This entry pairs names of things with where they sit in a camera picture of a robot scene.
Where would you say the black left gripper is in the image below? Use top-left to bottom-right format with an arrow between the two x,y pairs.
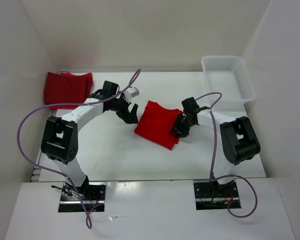
109,92 -> 138,124

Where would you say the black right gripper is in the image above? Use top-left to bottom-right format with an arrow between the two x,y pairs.
168,112 -> 195,139

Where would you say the bright red t shirt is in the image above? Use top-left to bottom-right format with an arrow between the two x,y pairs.
134,100 -> 183,151

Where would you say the dark red t shirt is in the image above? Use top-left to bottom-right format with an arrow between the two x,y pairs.
43,72 -> 93,105

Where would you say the pink red t shirt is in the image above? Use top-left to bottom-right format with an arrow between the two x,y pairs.
49,72 -> 94,111

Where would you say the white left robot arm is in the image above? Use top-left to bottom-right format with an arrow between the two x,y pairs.
41,81 -> 139,200

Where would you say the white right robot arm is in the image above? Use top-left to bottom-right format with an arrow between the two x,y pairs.
169,97 -> 261,197

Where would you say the white plastic laundry basket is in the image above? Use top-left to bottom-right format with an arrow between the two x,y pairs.
201,55 -> 257,104

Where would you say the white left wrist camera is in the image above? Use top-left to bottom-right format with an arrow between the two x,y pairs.
123,86 -> 140,103

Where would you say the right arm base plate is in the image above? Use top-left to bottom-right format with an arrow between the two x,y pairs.
193,180 -> 241,210

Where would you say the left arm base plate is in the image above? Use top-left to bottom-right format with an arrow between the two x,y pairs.
52,182 -> 106,213

